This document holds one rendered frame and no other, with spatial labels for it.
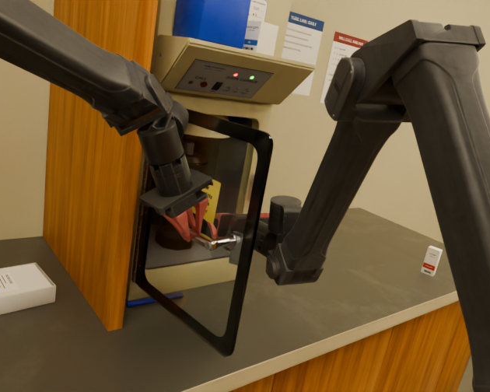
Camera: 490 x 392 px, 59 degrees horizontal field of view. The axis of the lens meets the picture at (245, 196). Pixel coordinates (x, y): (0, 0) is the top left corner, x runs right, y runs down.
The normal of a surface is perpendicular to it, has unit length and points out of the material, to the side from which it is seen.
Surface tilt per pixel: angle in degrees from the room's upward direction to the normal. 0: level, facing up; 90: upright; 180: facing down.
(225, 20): 90
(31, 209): 90
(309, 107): 90
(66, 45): 59
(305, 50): 90
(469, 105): 52
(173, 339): 0
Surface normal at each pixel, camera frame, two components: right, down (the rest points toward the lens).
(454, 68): 0.25, -0.40
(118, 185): -0.78, 0.04
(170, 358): 0.17, -0.95
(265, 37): 0.66, 0.32
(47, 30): 0.91, -0.31
